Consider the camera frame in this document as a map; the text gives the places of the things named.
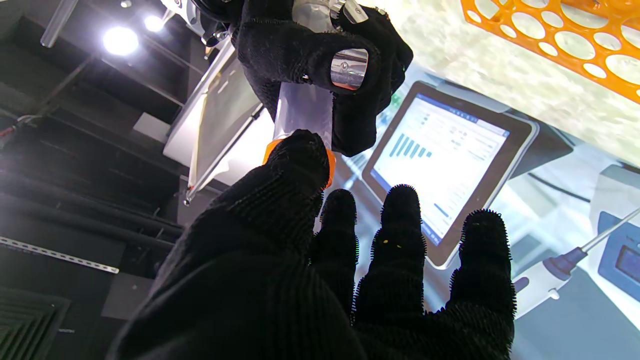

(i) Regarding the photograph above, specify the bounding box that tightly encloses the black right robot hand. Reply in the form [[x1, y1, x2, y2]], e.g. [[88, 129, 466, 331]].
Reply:
[[232, 0, 415, 157]]

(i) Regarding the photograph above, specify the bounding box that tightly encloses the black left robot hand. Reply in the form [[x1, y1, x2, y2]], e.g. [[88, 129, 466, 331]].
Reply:
[[107, 129, 517, 360]]

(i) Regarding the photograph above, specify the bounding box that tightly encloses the clear plastic test tube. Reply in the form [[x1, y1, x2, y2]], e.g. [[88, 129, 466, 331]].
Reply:
[[274, 0, 346, 150]]

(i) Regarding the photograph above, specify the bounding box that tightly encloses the orange screw cap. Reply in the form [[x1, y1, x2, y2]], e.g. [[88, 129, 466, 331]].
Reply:
[[262, 139, 337, 190]]

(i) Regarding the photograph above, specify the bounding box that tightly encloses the orange plastic test tube rack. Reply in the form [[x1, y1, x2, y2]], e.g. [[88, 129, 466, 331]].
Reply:
[[460, 0, 640, 106]]

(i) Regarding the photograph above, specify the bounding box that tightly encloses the white framed panel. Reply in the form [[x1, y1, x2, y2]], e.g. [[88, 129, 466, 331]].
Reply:
[[164, 40, 278, 206]]

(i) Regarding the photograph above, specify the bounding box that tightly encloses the printed laboratory backdrop poster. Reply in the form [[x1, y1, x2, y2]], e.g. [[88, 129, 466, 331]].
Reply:
[[310, 60, 640, 360]]

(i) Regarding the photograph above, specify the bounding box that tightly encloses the black ventilation grille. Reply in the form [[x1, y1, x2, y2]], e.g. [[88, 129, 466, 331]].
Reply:
[[0, 287, 71, 360]]

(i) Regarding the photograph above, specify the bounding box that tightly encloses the perforated metal rail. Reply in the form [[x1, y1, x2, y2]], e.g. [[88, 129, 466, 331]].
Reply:
[[0, 236, 120, 274]]

